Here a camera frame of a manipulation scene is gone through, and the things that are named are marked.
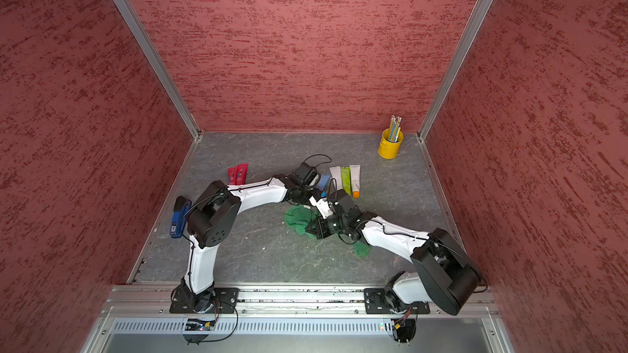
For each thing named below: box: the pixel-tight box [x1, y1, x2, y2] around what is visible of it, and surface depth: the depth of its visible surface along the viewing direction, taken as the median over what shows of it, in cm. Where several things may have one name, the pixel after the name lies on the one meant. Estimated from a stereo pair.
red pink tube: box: [236, 162, 250, 186], surface depth 107 cm
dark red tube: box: [227, 166, 238, 186], surface depth 106 cm
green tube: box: [340, 166, 352, 196], surface depth 105 cm
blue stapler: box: [170, 196, 193, 239], surface depth 91 cm
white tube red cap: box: [328, 165, 343, 191], surface depth 106 cm
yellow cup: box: [377, 127, 404, 160], surface depth 109 cm
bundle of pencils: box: [388, 114, 403, 143], surface depth 108 cm
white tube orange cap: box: [349, 164, 361, 199], surface depth 106 cm
